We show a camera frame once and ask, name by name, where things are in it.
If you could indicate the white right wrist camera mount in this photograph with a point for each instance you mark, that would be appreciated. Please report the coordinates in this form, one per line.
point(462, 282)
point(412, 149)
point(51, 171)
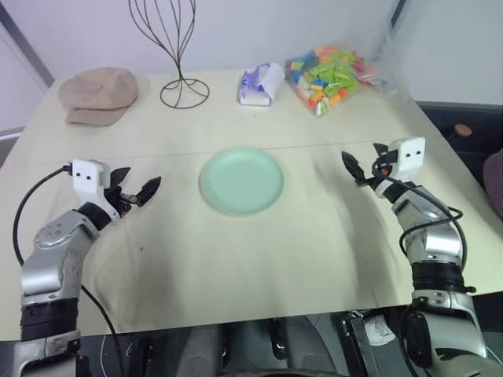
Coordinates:
point(410, 155)

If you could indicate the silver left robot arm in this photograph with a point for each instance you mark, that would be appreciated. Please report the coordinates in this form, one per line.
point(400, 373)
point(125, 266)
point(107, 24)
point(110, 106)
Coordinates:
point(47, 267)

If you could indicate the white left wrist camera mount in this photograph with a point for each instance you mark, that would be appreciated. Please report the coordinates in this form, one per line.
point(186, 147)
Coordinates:
point(87, 176)

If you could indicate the beige flat cap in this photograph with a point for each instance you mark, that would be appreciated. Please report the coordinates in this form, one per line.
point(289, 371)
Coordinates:
point(100, 94)

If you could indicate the mint green round plate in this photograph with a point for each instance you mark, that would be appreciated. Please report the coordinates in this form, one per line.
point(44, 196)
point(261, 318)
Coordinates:
point(242, 180)

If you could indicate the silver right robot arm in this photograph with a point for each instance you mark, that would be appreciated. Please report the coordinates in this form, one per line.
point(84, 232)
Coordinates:
point(436, 251)

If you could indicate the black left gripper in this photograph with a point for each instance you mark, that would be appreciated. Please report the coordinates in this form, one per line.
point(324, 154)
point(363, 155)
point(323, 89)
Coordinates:
point(120, 195)

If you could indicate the white purple tissue pack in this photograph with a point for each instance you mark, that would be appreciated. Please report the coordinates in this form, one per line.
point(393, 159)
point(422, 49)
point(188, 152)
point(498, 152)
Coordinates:
point(259, 84)

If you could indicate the cream tablecloth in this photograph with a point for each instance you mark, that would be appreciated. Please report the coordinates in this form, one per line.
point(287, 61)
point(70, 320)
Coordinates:
point(243, 255)

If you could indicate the brown round knob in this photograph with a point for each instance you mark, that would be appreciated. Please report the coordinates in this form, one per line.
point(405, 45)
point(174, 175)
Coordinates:
point(462, 130)

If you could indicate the clear bag of colourful blocks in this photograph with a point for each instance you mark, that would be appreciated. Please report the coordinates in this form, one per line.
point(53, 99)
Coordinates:
point(330, 76)

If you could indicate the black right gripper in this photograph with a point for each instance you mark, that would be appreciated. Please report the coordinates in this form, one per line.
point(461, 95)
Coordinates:
point(383, 169)

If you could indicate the grey metal frame bar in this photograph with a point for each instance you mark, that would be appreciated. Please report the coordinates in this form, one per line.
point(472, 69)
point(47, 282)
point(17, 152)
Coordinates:
point(27, 43)

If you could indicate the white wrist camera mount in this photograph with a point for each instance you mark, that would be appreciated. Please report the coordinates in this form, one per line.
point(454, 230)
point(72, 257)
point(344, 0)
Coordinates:
point(87, 176)
point(410, 155)

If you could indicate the maroon cushion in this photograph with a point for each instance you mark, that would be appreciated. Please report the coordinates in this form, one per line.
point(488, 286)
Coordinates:
point(494, 184)

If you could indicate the black box with white label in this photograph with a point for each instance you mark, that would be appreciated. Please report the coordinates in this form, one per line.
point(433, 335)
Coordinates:
point(365, 337)

